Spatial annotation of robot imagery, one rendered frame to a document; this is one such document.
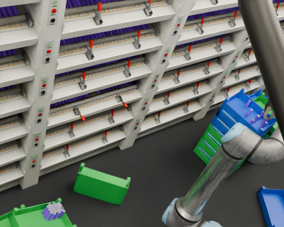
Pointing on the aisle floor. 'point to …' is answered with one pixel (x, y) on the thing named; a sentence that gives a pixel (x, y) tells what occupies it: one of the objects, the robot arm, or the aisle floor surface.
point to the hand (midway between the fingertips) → (266, 118)
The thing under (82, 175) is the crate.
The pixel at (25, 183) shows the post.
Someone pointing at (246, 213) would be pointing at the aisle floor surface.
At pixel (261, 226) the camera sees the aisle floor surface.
